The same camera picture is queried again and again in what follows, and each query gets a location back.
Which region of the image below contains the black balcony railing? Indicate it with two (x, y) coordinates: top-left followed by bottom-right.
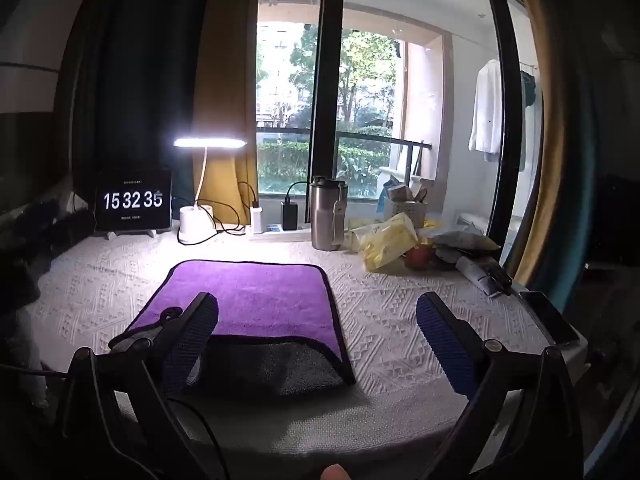
(256, 128), (433, 186)

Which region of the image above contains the yellow plastic bag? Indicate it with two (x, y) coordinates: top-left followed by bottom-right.
(350, 213), (420, 272)

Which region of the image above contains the grey plastic bag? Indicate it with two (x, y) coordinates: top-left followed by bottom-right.
(431, 229), (502, 264)

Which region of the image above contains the white power strip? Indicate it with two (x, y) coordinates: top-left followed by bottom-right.
(263, 225), (314, 241)

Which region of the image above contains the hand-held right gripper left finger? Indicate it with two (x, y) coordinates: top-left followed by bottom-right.
(64, 292), (220, 480)

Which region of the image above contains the white tube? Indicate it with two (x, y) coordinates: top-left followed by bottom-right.
(454, 256), (514, 298)

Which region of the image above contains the dark green curtain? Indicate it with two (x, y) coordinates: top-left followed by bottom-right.
(70, 0), (216, 196)

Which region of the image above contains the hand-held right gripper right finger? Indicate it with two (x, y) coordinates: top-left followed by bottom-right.
(416, 292), (585, 480)

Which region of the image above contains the purple and grey towel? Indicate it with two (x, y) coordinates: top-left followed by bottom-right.
(108, 260), (357, 397)

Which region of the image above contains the tablet clock display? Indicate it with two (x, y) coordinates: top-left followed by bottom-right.
(94, 168), (173, 233)

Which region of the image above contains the white hanging shirt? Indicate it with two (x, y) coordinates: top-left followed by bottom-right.
(468, 59), (503, 155)

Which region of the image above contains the red apple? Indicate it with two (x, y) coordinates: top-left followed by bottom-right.
(404, 244), (436, 270)

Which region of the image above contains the stainless steel tumbler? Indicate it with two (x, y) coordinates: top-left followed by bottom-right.
(309, 176), (348, 252)

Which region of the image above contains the smartphone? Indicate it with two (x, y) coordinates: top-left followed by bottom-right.
(518, 290), (581, 347)

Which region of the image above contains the mustard yellow curtain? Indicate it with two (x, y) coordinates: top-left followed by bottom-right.
(192, 0), (261, 227)

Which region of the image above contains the white desk lamp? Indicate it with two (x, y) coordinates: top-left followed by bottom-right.
(173, 136), (248, 244)

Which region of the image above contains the white storage basket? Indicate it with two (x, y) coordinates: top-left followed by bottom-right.
(383, 184), (430, 231)

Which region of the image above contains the white textured tablecloth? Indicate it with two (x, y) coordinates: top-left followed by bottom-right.
(20, 230), (591, 466)

